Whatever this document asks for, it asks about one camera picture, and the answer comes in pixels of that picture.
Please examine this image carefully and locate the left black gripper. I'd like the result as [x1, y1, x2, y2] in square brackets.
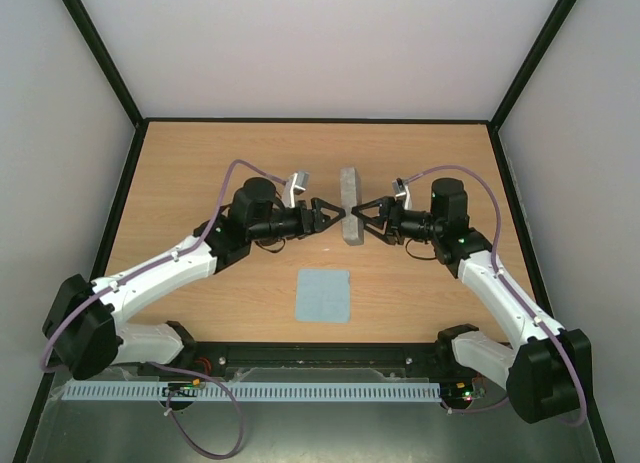
[249, 199, 347, 242]

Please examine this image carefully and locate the grey glasses case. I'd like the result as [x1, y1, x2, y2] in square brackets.
[340, 167, 364, 246]

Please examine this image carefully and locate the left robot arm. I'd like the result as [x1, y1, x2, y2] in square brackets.
[43, 177, 346, 380]

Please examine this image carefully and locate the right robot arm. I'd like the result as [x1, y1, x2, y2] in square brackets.
[351, 178, 592, 426]

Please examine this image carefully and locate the blue cleaning cloth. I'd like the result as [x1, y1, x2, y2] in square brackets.
[295, 269, 351, 324]

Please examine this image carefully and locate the grey metal panel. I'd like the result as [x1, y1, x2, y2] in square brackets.
[27, 371, 598, 462]

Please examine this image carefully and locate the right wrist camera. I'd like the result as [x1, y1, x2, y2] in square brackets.
[392, 178, 412, 210]

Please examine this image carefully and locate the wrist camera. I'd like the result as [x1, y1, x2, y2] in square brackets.
[392, 178, 412, 210]
[281, 170, 309, 208]

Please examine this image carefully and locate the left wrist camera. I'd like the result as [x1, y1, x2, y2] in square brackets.
[281, 170, 309, 208]

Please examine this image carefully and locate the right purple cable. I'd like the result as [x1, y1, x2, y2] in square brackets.
[404, 164, 589, 427]

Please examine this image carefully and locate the purple cable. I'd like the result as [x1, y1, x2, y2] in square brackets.
[404, 164, 589, 427]
[39, 159, 296, 459]

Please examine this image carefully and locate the blue slotted cable duct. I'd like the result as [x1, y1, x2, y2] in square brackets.
[61, 381, 441, 403]

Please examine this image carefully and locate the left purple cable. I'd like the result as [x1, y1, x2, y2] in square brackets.
[39, 159, 296, 459]

